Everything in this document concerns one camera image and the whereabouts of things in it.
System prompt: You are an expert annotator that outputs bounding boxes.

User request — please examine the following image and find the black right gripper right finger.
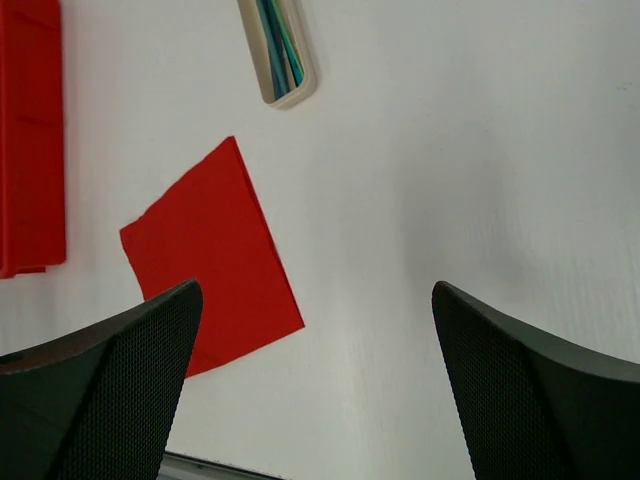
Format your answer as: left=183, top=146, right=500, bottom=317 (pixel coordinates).
left=432, top=281, right=639, bottom=479

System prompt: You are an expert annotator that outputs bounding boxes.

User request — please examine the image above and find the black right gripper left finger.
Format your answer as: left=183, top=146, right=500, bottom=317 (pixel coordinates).
left=1, top=279, right=203, bottom=479

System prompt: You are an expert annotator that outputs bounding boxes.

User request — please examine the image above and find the red plastic tray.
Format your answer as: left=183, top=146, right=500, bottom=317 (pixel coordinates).
left=1, top=1, right=66, bottom=279

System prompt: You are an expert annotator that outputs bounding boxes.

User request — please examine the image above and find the beige utensil holder tray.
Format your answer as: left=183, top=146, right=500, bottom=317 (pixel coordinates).
left=238, top=0, right=317, bottom=110

